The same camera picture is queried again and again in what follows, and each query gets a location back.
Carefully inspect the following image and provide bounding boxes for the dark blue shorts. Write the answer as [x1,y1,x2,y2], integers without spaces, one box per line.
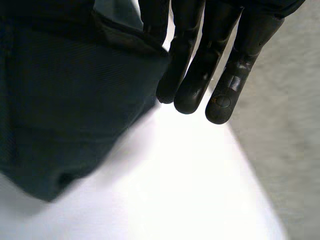
[0,0,173,204]

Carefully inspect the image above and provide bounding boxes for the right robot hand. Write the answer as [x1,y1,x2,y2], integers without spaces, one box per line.
[0,0,306,125]

